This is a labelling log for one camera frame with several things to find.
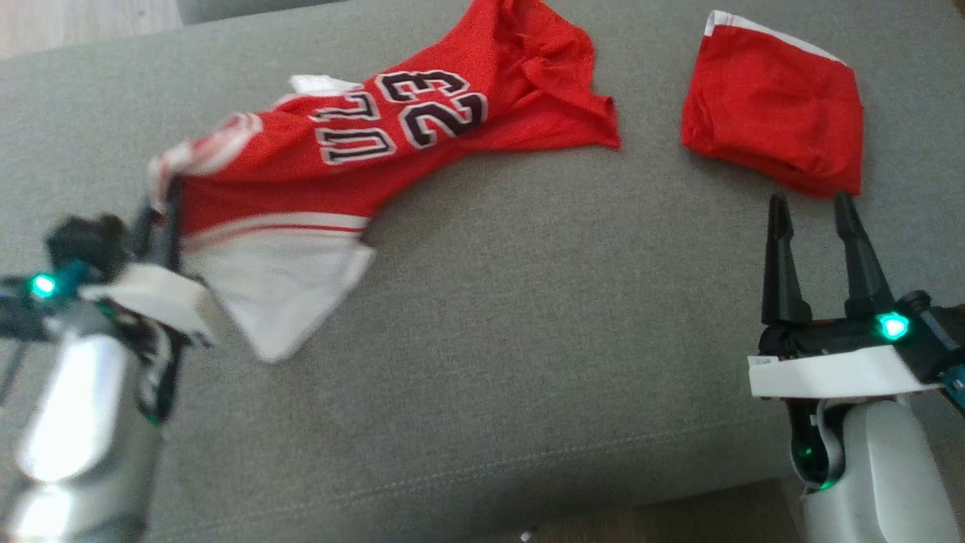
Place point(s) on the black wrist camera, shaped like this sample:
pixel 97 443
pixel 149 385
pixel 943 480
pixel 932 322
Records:
pixel 87 241
pixel 938 332

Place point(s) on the grey fabric sofa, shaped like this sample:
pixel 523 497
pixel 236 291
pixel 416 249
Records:
pixel 528 339

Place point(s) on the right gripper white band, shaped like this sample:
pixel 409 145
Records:
pixel 829 373

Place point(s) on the red basketball jersey white sleeves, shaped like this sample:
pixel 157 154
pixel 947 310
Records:
pixel 301 188

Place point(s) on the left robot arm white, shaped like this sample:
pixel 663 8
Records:
pixel 75 422

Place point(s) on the red shorts white side stripe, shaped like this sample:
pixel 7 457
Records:
pixel 776 113

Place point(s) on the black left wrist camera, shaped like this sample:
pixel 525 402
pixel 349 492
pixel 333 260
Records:
pixel 87 241

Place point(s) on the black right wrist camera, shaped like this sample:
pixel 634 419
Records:
pixel 938 332

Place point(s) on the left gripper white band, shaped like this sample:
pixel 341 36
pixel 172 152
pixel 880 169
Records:
pixel 158 302

